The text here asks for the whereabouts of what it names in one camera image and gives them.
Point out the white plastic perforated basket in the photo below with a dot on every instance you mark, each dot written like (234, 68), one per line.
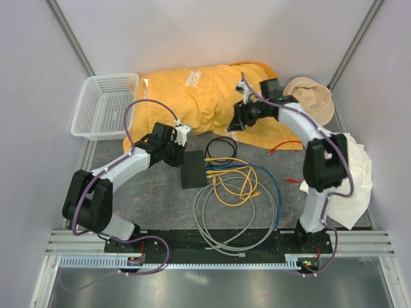
(101, 111)

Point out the grey slotted cable duct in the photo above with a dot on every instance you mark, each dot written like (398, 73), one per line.
(126, 263)

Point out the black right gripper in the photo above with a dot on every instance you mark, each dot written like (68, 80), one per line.
(241, 117)

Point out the orange printed t-shirt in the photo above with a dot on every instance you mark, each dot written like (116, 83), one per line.
(203, 99)

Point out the white crumpled cloth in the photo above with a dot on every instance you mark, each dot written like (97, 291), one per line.
(356, 189)

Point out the black network switch box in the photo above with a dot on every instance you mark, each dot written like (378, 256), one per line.
(193, 170)

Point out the beige bucket hat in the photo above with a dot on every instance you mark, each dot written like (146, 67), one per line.
(315, 98)

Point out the aluminium frame rail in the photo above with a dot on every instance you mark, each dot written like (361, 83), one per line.
(354, 243)

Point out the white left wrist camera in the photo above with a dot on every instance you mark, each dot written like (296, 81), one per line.
(181, 133)

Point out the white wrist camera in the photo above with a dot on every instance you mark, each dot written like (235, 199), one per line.
(181, 133)
(242, 88)

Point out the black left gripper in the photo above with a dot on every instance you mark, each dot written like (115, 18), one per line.
(180, 160)

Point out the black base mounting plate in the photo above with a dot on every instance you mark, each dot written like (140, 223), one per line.
(231, 246)

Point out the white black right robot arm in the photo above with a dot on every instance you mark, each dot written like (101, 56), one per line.
(286, 110)

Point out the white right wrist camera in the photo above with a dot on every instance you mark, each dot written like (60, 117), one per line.
(242, 88)

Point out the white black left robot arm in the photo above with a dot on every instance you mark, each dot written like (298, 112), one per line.
(89, 200)

